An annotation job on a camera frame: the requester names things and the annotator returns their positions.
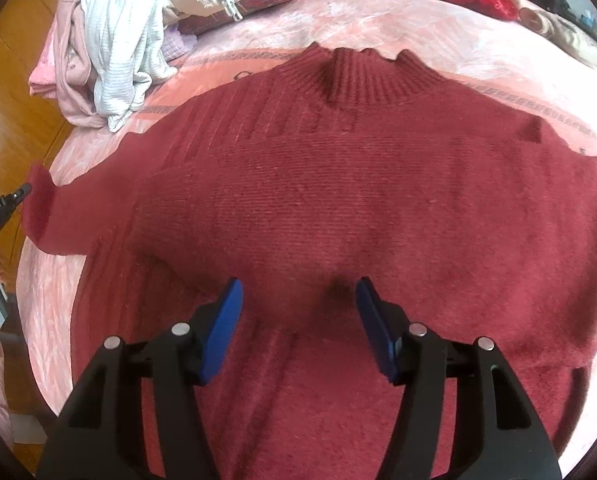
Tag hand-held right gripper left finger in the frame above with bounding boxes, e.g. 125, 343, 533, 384
37, 276, 244, 480

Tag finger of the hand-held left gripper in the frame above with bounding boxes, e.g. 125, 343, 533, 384
4, 183, 32, 207

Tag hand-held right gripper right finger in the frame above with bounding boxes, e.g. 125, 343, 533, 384
355, 275, 563, 480

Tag dark red knit sweater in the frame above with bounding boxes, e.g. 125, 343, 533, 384
21, 42, 597, 480

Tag pale pink garment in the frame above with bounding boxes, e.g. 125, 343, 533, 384
27, 0, 109, 128

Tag white striped garment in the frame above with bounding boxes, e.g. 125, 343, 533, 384
81, 0, 179, 133

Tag lilac quilted cloth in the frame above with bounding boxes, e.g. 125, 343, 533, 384
161, 27, 199, 58

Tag pink leaf-print blanket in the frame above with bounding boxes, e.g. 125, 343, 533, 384
16, 0, 597, 480

